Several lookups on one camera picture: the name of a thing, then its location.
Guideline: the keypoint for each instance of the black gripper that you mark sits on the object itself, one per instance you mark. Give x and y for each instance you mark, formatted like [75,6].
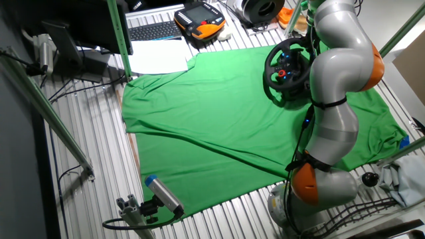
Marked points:
[311,46]

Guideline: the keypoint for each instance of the black racing steering wheel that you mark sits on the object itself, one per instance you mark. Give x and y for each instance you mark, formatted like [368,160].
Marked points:
[269,73]

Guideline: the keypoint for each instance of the small black object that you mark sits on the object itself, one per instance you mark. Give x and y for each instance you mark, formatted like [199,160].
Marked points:
[419,126]

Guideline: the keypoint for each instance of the black round knob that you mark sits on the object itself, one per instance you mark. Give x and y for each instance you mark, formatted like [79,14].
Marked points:
[370,179]

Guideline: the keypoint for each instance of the green metal frame beam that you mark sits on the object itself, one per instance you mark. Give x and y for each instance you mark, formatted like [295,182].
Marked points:
[401,151]
[43,106]
[118,33]
[401,30]

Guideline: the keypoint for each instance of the silver and orange robot arm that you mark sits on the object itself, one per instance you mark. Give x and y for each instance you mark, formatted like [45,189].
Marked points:
[338,66]

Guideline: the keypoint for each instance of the brown cardboard sheet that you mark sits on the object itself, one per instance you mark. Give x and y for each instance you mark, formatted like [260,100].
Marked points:
[411,73]

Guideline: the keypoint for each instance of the dark flat bar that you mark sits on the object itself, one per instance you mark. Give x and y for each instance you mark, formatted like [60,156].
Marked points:
[385,230]

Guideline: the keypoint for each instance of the black steering wheel base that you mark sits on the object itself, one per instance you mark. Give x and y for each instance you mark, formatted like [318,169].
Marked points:
[300,94]

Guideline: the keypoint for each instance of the black computer monitor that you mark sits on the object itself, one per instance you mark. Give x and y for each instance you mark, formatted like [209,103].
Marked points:
[83,23]

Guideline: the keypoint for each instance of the silver camera with blue cap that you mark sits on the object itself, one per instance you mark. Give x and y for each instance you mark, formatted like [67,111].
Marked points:
[164,194]

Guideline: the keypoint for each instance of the aluminium profile post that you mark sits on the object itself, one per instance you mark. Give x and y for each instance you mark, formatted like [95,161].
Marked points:
[133,215]

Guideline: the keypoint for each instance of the orange plastic object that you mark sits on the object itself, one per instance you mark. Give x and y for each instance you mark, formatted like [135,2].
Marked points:
[284,16]

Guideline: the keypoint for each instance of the green cloth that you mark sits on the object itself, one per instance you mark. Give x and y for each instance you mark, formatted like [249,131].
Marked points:
[216,116]

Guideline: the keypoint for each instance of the black computer keyboard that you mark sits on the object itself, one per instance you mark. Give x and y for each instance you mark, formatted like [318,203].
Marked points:
[154,31]

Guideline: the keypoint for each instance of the pale green frame post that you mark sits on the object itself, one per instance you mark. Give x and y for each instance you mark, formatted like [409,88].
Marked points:
[297,10]

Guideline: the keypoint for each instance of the brown wooden strip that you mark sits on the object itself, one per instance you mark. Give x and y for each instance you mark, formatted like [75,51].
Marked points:
[131,147]

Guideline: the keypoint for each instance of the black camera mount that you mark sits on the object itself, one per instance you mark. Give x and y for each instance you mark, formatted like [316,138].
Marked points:
[149,208]

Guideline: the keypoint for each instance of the white rounded lump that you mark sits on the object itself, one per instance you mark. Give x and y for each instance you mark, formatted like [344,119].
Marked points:
[225,34]

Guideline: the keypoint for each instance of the tan wooden object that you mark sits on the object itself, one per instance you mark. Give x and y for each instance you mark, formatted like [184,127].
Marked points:
[301,25]

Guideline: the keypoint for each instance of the white paper sheet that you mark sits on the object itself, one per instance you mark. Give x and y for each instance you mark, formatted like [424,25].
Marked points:
[159,58]

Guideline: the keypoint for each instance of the pale grey cloth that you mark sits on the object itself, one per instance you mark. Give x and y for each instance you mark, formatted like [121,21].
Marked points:
[403,179]

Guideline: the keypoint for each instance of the blue tape piece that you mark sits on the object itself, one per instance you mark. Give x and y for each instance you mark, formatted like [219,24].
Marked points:
[404,142]

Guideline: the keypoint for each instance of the plain silver camera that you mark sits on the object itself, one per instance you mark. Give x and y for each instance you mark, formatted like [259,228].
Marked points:
[46,54]

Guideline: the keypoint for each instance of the orange and black teach pendant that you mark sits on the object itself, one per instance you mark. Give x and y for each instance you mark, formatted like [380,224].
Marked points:
[199,20]

